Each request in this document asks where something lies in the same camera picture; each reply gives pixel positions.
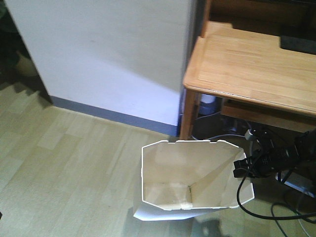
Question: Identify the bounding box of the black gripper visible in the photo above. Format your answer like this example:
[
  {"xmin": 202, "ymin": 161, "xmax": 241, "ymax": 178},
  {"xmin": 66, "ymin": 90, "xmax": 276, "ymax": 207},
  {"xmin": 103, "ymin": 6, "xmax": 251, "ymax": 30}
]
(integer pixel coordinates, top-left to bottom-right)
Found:
[{"xmin": 233, "ymin": 140, "xmax": 300, "ymax": 178}]

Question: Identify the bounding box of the white plastic trash bin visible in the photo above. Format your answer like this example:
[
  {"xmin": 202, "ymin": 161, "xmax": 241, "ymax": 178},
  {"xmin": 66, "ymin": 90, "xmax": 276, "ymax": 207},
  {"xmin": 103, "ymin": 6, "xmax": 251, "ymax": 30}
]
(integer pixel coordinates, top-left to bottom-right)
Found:
[{"xmin": 133, "ymin": 140, "xmax": 255, "ymax": 221}]

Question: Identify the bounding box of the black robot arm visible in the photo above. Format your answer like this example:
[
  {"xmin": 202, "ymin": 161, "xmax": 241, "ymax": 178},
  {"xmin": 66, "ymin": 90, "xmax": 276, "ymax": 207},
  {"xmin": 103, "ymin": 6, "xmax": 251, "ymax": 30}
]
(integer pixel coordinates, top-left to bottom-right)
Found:
[{"xmin": 233, "ymin": 129, "xmax": 316, "ymax": 178}]

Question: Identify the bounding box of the wooden desk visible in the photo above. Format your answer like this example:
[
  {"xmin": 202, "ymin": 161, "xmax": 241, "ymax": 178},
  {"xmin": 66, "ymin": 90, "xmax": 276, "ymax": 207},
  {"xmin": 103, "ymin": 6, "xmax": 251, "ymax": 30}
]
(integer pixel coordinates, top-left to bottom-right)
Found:
[{"xmin": 180, "ymin": 0, "xmax": 316, "ymax": 140}]

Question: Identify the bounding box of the black monitor stand base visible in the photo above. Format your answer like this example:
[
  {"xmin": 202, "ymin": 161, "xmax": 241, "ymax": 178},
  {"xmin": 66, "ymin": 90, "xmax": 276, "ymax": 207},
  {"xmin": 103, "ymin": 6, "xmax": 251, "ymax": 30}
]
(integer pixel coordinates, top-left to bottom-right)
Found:
[{"xmin": 280, "ymin": 31, "xmax": 316, "ymax": 55}]

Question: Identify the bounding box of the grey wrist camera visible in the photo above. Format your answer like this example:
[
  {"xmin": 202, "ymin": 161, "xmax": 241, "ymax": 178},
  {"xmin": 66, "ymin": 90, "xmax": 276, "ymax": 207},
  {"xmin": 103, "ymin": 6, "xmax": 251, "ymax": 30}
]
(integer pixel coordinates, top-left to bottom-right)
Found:
[{"xmin": 244, "ymin": 129, "xmax": 257, "ymax": 141}]

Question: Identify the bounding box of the white cable under desk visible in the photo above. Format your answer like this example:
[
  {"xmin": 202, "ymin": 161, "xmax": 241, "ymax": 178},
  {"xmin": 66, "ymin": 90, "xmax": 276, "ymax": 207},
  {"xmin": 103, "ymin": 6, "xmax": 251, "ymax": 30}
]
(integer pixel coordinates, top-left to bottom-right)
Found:
[{"xmin": 191, "ymin": 111, "xmax": 247, "ymax": 140}]

